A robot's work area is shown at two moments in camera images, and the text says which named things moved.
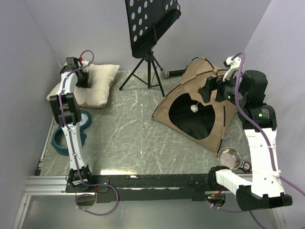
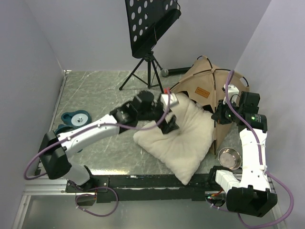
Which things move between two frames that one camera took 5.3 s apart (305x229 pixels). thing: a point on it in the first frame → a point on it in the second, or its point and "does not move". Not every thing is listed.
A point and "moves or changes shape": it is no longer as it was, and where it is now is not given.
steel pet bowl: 230,158 does not move
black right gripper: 220,84 → 218,117
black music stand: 147,21 does not move
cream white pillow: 101,78 → 179,152
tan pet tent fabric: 184,109 moves or changes shape
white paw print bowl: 84,119 does not move
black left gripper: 86,84 → 172,125
